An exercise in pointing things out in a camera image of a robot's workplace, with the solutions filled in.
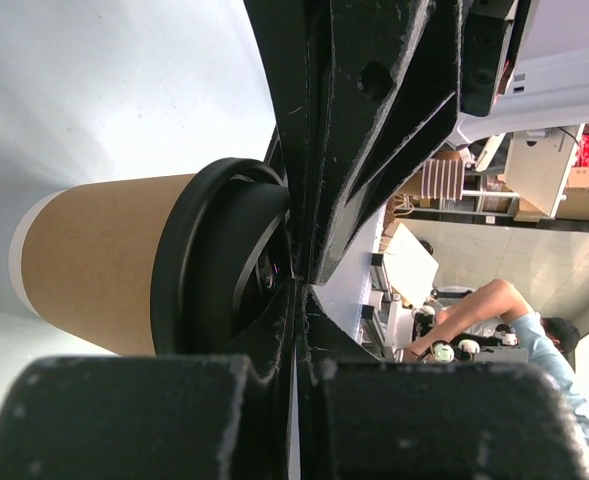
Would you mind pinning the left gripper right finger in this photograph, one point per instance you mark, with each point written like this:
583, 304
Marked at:
361, 418

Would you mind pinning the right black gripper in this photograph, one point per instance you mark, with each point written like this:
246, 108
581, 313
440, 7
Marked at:
393, 98

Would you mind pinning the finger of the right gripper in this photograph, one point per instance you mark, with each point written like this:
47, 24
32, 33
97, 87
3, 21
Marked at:
286, 35

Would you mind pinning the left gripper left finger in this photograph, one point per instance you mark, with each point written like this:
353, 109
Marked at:
214, 416

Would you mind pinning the brown paper coffee cup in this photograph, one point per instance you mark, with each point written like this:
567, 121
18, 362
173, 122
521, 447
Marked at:
82, 259

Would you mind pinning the black plastic cup lid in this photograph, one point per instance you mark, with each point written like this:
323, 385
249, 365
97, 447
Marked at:
221, 255

